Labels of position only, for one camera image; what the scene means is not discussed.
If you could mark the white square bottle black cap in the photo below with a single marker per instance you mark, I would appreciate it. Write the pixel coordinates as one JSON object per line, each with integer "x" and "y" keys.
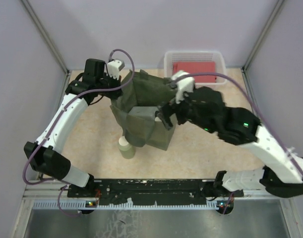
{"x": 144, "y": 112}

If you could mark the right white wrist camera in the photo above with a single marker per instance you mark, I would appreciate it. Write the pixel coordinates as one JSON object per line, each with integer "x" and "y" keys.
{"x": 185, "y": 85}

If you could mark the green canvas bag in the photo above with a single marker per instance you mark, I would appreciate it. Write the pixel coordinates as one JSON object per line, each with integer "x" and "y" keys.
{"x": 144, "y": 90}

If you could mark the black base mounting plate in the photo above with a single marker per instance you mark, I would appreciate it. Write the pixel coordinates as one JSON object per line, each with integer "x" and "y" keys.
{"x": 148, "y": 192}

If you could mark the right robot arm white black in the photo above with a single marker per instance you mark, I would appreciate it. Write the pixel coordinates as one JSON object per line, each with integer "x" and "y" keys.
{"x": 280, "y": 175}

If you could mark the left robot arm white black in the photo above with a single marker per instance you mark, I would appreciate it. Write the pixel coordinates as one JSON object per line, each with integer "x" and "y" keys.
{"x": 44, "y": 155}

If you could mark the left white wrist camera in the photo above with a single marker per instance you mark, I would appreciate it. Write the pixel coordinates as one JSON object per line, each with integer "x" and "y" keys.
{"x": 114, "y": 68}

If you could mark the aluminium front rail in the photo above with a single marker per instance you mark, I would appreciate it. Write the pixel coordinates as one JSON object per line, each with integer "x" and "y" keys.
{"x": 53, "y": 195}

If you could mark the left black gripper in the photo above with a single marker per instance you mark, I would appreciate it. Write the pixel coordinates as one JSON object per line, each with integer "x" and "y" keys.
{"x": 115, "y": 93}

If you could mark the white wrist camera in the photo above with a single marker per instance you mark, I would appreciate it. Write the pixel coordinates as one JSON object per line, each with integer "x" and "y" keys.
{"x": 185, "y": 85}
{"x": 114, "y": 68}

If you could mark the white plastic basket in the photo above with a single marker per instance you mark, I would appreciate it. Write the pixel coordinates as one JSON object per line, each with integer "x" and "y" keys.
{"x": 175, "y": 56}

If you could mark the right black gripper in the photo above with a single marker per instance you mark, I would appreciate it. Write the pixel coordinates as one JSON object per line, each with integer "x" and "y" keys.
{"x": 167, "y": 109}

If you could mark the red folded cloth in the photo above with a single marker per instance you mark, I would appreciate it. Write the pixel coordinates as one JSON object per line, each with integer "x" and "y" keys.
{"x": 196, "y": 67}

